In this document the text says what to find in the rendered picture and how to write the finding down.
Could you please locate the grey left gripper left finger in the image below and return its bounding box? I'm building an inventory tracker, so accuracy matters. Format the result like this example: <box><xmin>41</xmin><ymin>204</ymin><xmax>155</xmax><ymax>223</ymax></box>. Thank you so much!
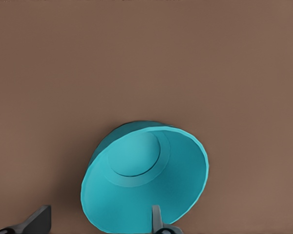
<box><xmin>0</xmin><ymin>205</ymin><xmax>52</xmax><ymax>234</ymax></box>

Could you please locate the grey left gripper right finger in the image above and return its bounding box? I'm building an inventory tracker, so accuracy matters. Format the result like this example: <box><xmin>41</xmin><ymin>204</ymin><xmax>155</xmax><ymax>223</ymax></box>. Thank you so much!
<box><xmin>150</xmin><ymin>205</ymin><xmax>184</xmax><ymax>234</ymax></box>

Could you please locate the teal bowl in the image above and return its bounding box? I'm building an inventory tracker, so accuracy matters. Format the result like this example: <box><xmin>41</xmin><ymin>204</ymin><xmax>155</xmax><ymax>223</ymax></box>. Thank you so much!
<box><xmin>80</xmin><ymin>120</ymin><xmax>209</xmax><ymax>234</ymax></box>

